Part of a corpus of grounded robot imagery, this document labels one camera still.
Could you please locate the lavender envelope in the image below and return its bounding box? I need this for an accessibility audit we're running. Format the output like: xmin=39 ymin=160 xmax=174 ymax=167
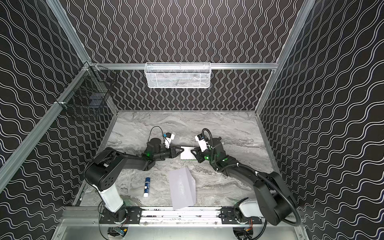
xmin=168 ymin=168 xmax=197 ymax=210

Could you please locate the white wire mesh basket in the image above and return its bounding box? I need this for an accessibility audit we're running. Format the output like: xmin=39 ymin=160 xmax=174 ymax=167
xmin=144 ymin=62 xmax=212 ymax=89

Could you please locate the black wire basket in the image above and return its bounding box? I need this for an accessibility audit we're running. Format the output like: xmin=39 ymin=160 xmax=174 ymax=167
xmin=59 ymin=63 xmax=118 ymax=122

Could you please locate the white letter with green border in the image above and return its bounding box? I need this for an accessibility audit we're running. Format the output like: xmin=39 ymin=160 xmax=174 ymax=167
xmin=180 ymin=146 xmax=195 ymax=161

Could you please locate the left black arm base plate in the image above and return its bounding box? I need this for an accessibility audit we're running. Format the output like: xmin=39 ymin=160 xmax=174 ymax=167
xmin=99 ymin=207 xmax=143 ymax=225

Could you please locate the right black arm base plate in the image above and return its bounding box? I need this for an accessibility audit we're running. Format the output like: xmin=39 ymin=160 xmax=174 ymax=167
xmin=218 ymin=207 xmax=263 ymax=225

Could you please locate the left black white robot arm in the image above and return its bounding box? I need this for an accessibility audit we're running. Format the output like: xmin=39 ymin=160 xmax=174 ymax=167
xmin=84 ymin=138 xmax=184 ymax=224

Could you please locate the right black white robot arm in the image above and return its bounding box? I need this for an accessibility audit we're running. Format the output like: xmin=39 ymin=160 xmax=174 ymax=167
xmin=191 ymin=137 xmax=301 ymax=226

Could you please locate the blue white glue stick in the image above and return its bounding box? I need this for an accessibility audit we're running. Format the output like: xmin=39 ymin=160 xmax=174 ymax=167
xmin=143 ymin=177 xmax=151 ymax=198

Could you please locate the aluminium front rail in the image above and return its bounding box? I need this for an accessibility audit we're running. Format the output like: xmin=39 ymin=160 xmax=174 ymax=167
xmin=61 ymin=205 xmax=301 ymax=228

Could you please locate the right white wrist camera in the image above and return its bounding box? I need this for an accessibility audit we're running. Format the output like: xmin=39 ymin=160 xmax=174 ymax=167
xmin=195 ymin=134 xmax=209 ymax=152

